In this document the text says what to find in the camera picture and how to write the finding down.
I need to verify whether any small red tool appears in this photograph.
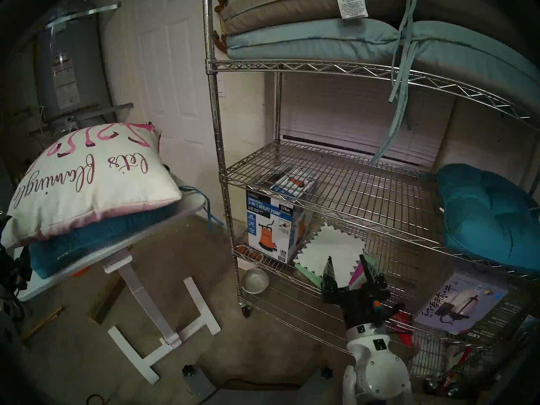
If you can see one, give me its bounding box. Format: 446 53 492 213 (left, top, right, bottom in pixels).
391 311 416 346

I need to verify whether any beige bench cushion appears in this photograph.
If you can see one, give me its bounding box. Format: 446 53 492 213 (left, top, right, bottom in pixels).
219 0 536 50

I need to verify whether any green coloured paper pad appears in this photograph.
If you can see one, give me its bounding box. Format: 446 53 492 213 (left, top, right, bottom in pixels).
294 250 378 291

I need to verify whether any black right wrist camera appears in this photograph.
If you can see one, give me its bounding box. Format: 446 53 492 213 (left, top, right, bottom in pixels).
369 298 406 324

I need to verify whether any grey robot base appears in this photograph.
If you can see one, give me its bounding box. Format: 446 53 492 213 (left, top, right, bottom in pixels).
182 364 334 405

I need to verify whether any small metal bowl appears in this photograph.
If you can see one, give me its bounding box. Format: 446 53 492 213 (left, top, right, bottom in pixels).
241 268 270 294

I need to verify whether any teal tufted round cushion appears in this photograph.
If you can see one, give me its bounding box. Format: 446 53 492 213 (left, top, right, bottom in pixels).
436 163 540 274

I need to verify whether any grey water heater tank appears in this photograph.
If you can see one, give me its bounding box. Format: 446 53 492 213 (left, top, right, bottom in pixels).
34 3 114 126

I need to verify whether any white adjustable side table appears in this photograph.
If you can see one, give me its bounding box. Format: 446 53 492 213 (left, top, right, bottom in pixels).
17 178 222 386

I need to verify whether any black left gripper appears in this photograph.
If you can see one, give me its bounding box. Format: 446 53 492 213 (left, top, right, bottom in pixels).
0 216 33 297

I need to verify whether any teal cushion with ties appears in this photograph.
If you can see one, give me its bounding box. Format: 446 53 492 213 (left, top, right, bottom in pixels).
30 185 225 280

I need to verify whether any utility pump cardboard box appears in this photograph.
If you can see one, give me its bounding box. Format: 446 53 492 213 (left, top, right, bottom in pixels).
246 166 319 264

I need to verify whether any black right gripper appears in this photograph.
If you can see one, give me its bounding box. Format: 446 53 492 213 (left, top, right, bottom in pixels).
322 254 389 330

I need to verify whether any white pink flamingo pillow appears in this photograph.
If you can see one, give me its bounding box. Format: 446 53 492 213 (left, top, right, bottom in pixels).
0 122 183 249

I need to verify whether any wooden stick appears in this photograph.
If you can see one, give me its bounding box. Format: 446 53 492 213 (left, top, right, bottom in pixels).
20 306 65 341

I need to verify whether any white zigzag edged paper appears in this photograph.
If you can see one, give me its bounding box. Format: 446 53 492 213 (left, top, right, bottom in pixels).
293 223 367 284

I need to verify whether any grey metal heater strap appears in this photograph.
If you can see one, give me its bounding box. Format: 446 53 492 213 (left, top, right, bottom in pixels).
44 3 122 29
27 103 135 135

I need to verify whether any white cushion care label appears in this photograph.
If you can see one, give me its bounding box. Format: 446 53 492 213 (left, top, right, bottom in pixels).
335 0 368 20

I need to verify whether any LED lamp product box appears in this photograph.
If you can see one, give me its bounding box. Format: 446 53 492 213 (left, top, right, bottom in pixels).
413 273 536 350

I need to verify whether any red handled tool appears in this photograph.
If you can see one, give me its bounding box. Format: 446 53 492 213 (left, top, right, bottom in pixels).
439 347 474 388

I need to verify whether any chrome wire shelf rack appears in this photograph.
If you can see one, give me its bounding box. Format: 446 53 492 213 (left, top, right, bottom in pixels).
202 0 540 392

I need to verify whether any white panel door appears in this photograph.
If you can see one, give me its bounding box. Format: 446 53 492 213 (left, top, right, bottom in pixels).
127 0 220 173

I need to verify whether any light blue bench cushion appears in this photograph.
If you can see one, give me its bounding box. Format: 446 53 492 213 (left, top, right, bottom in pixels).
226 18 540 164

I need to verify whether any short wooden board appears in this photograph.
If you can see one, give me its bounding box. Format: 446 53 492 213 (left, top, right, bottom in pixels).
88 273 127 324

